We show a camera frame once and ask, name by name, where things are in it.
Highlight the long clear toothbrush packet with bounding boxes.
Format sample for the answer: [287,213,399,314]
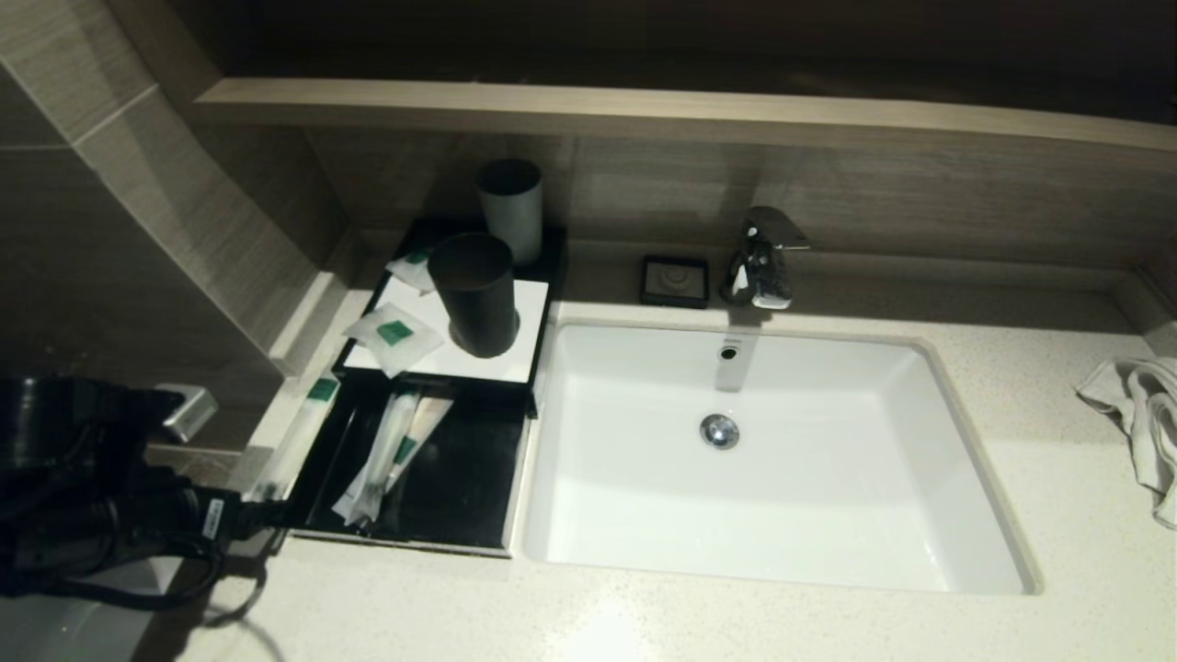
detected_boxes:
[246,372,343,505]

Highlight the green-band toothbrush packet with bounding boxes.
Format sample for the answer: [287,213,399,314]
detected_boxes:
[331,391,424,527]

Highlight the black amenity tray box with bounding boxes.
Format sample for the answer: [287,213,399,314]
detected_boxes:
[280,372,536,560]

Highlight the large square green-label sachet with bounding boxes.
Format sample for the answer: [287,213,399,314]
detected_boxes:
[345,302,446,379]

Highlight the comb packet with green label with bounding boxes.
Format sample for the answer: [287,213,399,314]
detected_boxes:
[394,395,457,493]

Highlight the white ribbed tray insert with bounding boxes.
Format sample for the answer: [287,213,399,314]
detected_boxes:
[345,274,550,384]

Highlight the small green-label sachet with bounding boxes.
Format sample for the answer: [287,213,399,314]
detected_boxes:
[387,250,438,297]

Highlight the black cup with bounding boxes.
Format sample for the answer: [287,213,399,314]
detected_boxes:
[429,233,521,360]

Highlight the grey cup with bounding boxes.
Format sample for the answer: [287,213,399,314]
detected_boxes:
[475,161,543,268]

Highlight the black square soap dish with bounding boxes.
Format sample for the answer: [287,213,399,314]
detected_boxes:
[640,257,710,310]

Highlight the chrome faucet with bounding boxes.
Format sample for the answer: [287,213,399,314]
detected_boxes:
[719,208,810,311]

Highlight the white sink basin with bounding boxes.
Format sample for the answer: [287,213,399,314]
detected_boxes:
[522,317,1042,594]

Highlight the white towel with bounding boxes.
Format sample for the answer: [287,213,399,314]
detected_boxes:
[1072,357,1177,530]

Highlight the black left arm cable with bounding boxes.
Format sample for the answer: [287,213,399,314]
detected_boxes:
[51,542,229,613]

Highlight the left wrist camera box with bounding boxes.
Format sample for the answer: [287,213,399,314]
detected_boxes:
[154,384,220,443]

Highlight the wooden wall shelf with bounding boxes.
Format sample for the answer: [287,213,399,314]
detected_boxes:
[200,81,1177,157]

